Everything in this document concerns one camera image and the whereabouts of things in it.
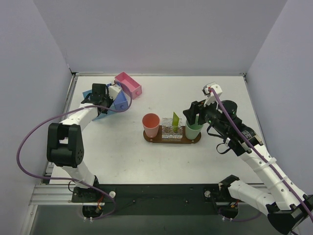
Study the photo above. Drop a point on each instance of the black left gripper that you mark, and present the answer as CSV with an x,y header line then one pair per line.
x,y
101,101

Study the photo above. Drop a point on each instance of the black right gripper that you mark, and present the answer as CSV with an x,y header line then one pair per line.
x,y
197,110

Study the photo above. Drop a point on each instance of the green plastic cup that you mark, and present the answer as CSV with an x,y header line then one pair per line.
x,y
192,131

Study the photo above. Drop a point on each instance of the yellow green toothpaste tube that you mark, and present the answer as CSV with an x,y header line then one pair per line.
x,y
175,122

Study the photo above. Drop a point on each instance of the clear textured plastic box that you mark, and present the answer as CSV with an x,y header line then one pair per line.
x,y
167,133

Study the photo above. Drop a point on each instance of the pink plastic cup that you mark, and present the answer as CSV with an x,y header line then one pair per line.
x,y
151,123

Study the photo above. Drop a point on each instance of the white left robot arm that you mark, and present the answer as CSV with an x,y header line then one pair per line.
x,y
65,142

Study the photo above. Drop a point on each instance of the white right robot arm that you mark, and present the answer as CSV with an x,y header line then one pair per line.
x,y
286,205

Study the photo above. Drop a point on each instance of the oval wooden tray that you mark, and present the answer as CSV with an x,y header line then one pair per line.
x,y
159,139

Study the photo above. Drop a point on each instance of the blue compartment organizer box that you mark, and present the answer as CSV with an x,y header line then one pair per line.
x,y
119,104

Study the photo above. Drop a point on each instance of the pink drawer box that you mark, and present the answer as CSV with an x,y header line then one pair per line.
x,y
129,85

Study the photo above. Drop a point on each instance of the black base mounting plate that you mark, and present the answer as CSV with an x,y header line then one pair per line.
x,y
163,199

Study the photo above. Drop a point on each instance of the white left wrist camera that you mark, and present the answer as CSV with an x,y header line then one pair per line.
x,y
114,91

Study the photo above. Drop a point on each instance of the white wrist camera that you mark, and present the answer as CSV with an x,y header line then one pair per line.
x,y
211,90
114,91

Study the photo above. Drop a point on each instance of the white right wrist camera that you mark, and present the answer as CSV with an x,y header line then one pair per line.
x,y
211,90

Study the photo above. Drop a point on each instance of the aluminium frame rail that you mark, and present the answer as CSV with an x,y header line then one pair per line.
x,y
50,195

